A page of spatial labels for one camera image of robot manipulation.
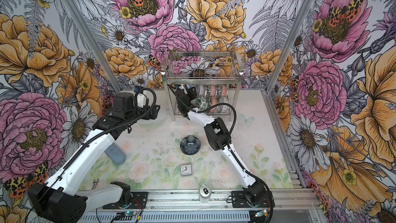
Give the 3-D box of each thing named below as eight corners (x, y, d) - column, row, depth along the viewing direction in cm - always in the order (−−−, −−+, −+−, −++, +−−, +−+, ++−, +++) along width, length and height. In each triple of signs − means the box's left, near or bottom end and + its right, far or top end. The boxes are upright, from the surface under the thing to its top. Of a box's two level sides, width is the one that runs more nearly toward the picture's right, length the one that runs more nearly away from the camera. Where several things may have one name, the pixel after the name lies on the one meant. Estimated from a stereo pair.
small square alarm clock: (181, 176, 83) (181, 174, 81) (181, 165, 87) (181, 163, 85) (192, 175, 84) (192, 173, 82) (191, 164, 87) (191, 162, 85)
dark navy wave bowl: (189, 159, 89) (188, 155, 85) (178, 146, 94) (177, 142, 90) (202, 148, 93) (203, 144, 89) (192, 136, 99) (192, 132, 94)
